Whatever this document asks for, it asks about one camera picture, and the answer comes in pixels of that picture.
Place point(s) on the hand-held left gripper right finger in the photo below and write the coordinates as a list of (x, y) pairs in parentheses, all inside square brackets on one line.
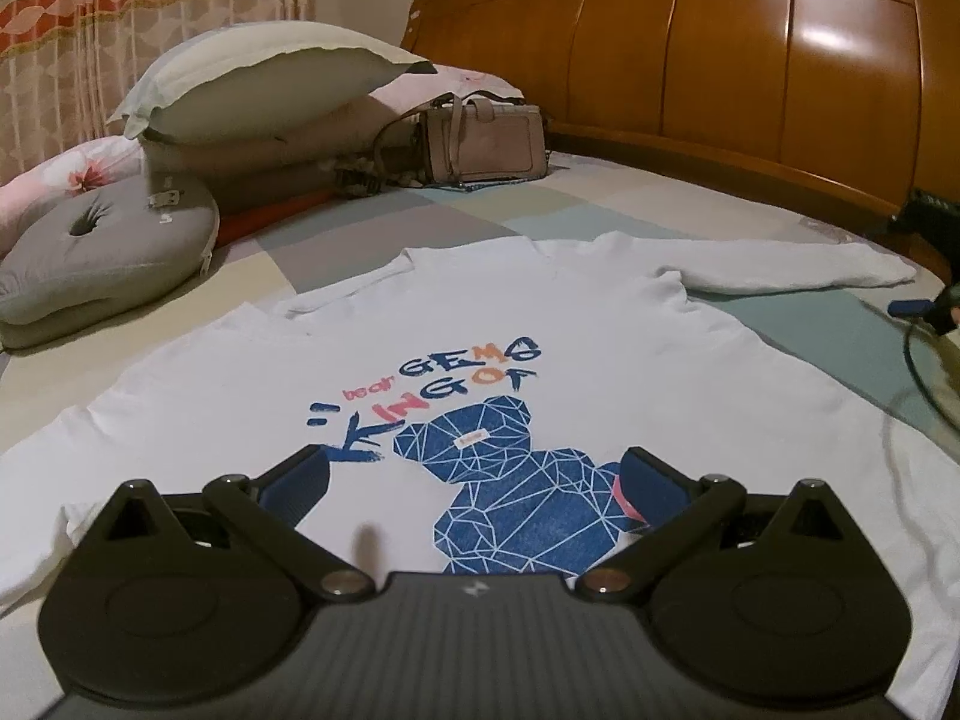
[(649, 487)]

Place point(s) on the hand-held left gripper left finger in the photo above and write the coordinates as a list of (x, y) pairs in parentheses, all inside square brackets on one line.
[(300, 484)]

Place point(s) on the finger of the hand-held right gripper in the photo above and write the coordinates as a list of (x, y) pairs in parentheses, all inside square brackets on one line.
[(907, 308), (937, 214)]

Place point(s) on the white printed sweatshirt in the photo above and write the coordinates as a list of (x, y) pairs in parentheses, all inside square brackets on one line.
[(525, 315)]

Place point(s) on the orange cloth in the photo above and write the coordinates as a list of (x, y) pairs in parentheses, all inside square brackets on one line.
[(262, 221)]

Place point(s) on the wooden headboard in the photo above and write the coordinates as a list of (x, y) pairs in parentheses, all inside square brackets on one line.
[(712, 52)]

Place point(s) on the grey dimpled cushion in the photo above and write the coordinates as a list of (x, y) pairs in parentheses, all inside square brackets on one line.
[(112, 262)]

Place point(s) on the folded beige blanket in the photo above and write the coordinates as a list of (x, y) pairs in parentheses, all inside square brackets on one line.
[(300, 157)]

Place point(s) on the beige handbag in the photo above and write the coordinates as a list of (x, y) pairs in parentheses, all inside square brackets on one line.
[(487, 142)]

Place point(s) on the pink floral quilt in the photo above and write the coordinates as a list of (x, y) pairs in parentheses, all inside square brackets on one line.
[(67, 172)]

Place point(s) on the pale green pillow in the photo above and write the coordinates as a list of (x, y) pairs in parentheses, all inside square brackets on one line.
[(262, 82)]

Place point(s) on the pink floral pillow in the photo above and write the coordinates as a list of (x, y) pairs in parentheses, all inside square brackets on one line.
[(472, 82)]

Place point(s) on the orange patterned curtain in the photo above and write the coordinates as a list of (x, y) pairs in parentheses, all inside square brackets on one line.
[(150, 0)]

